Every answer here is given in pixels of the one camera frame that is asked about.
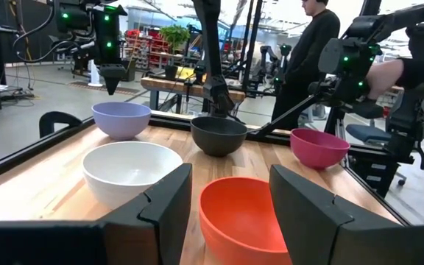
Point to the red storage shelves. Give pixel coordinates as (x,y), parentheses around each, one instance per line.
(149,44)

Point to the purple bowl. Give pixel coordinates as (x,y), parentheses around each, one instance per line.
(121,121)

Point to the black stand pole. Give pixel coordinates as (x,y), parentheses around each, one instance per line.
(252,44)

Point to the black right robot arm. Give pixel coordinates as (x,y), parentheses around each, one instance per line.
(208,37)

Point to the person's forearm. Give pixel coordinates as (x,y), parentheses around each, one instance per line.
(385,77)

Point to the magenta bowl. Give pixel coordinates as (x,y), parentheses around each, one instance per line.
(317,151)

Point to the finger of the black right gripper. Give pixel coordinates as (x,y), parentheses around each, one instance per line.
(227,105)
(213,105)

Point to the blue office chair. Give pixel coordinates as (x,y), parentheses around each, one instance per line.
(366,132)

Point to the white floor stand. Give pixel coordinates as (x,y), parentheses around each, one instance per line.
(95,73)

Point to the black equipment box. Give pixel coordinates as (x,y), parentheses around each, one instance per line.
(375,173)

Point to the black table frame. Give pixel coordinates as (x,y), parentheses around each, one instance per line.
(20,159)

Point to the potted green plant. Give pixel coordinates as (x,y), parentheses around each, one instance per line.
(175,35)

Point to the white bowl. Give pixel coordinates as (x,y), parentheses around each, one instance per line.
(123,173)

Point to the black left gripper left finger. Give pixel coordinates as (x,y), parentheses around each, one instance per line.
(168,206)

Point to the orange bowl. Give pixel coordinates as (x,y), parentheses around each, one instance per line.
(234,221)

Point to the black bowl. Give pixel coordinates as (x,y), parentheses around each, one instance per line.
(217,141)

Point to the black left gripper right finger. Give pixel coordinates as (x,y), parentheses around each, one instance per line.
(307,228)

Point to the wooden workbench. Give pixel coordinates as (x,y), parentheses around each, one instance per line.
(182,88)

